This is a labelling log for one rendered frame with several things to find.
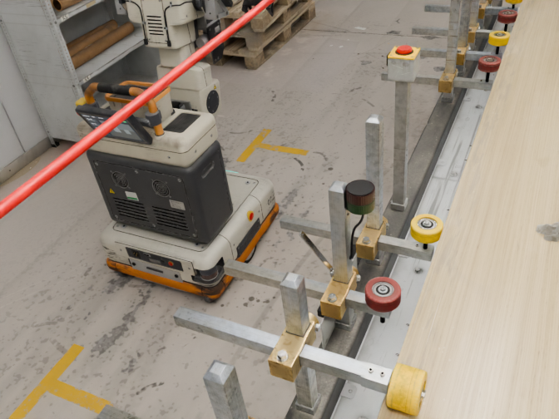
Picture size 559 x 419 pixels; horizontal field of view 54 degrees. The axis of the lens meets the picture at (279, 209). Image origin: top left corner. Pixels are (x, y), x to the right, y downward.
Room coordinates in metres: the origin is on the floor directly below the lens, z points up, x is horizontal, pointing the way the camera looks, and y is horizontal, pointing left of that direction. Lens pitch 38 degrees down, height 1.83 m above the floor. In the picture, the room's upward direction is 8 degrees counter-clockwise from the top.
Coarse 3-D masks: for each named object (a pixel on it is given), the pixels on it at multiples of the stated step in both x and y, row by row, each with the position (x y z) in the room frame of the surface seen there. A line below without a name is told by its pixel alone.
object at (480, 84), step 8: (384, 72) 2.10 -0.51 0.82; (384, 80) 2.08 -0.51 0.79; (416, 80) 2.02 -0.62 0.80; (424, 80) 2.00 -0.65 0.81; (432, 80) 1.99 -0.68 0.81; (456, 80) 1.94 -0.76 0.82; (464, 80) 1.93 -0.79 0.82; (472, 80) 1.92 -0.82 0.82; (480, 80) 1.91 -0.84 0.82; (472, 88) 1.91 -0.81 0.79; (480, 88) 1.89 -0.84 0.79; (488, 88) 1.88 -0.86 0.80
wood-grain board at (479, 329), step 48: (528, 0) 2.46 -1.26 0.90; (528, 48) 1.96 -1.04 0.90; (528, 96) 1.60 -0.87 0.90; (480, 144) 1.36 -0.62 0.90; (528, 144) 1.32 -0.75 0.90; (480, 192) 1.13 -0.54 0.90; (528, 192) 1.10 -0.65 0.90; (480, 240) 0.95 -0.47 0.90; (528, 240) 0.93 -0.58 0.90; (432, 288) 0.82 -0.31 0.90; (480, 288) 0.80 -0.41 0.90; (528, 288) 0.78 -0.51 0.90; (432, 336) 0.69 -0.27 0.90; (480, 336) 0.68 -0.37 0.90; (528, 336) 0.66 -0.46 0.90; (432, 384) 0.59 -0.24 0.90; (480, 384) 0.57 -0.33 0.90; (528, 384) 0.56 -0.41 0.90
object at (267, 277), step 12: (228, 264) 1.03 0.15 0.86; (240, 264) 1.03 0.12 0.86; (240, 276) 1.00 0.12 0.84; (252, 276) 0.99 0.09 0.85; (264, 276) 0.97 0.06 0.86; (276, 276) 0.97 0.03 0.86; (312, 288) 0.91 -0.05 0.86; (324, 288) 0.90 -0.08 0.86; (348, 300) 0.86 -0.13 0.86; (360, 300) 0.85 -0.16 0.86; (372, 312) 0.83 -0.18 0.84
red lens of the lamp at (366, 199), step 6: (354, 180) 0.93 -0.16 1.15; (348, 192) 0.89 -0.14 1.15; (372, 192) 0.88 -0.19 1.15; (348, 198) 0.89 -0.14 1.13; (354, 198) 0.87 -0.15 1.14; (360, 198) 0.87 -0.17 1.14; (366, 198) 0.87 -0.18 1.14; (372, 198) 0.88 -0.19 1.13; (354, 204) 0.88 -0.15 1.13; (360, 204) 0.87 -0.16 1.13; (366, 204) 0.87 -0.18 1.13
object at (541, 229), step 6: (558, 222) 0.96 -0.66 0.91; (540, 228) 0.96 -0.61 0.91; (546, 228) 0.95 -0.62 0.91; (552, 228) 0.95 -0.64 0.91; (558, 228) 0.94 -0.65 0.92; (546, 234) 0.94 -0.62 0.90; (552, 234) 0.92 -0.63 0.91; (558, 234) 0.92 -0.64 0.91; (552, 240) 0.91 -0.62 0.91; (558, 240) 0.91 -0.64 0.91
